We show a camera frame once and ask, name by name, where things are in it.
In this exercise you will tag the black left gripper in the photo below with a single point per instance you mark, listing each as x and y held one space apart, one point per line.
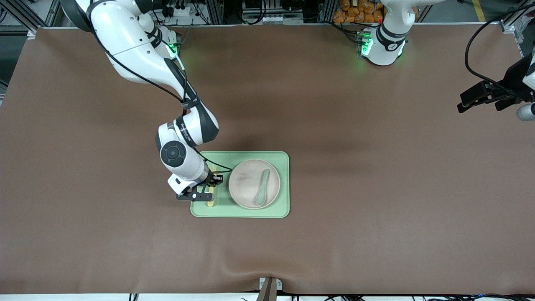
512 79

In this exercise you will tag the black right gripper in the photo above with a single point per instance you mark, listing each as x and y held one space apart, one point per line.
212 179

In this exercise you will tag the yellow plastic fork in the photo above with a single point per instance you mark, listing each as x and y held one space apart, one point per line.
211 203

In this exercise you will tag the round beige plate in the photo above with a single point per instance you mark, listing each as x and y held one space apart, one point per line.
246 184

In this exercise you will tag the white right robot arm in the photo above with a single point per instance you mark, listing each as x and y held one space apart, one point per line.
138 50

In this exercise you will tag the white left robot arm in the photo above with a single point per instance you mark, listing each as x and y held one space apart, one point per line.
386 50

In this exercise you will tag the light green rectangular tray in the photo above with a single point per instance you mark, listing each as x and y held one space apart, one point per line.
250 212

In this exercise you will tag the green plastic spoon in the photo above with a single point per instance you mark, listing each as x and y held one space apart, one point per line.
261 196

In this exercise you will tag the brown table cover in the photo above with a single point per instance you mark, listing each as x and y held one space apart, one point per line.
125 251

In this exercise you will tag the pile of orange packets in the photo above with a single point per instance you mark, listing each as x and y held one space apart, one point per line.
355 12

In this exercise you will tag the white power strip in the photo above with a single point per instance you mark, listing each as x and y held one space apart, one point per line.
184 11

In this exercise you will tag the aluminium frame strut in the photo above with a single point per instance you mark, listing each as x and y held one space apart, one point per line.
518 16
25 12

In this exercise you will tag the metal clamp bracket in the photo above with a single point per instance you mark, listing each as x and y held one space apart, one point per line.
267 290

